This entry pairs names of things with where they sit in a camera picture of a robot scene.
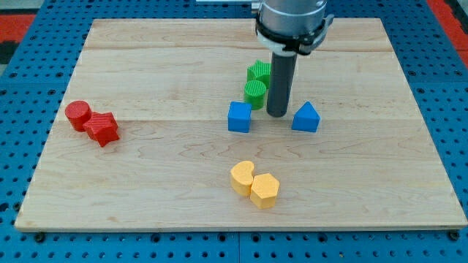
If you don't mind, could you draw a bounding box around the blue cube block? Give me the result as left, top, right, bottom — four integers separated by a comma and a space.
227, 102, 252, 133

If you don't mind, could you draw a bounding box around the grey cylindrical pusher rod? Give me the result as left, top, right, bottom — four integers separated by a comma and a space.
267, 53, 297, 118

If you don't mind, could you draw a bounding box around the yellow hexagon block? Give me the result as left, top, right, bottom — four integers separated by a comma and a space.
250, 173, 280, 209

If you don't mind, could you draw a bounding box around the blue triangle block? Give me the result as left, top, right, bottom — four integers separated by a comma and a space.
292, 102, 321, 132

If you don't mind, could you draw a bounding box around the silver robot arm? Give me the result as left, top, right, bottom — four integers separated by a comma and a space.
257, 0, 327, 37

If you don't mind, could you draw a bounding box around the yellow crescent block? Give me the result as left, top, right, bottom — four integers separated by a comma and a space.
230, 161, 254, 197

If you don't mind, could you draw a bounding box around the green star block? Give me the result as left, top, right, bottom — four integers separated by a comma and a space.
246, 60, 271, 89

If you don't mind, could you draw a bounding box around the red star block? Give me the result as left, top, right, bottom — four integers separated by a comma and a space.
83, 112, 120, 148

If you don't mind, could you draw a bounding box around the red cylinder block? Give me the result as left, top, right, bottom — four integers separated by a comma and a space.
65, 100, 92, 132

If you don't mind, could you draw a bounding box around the green cylinder block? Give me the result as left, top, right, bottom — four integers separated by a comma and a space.
244, 80, 266, 110

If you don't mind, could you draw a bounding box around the wooden board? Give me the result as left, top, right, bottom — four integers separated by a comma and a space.
15, 18, 467, 232

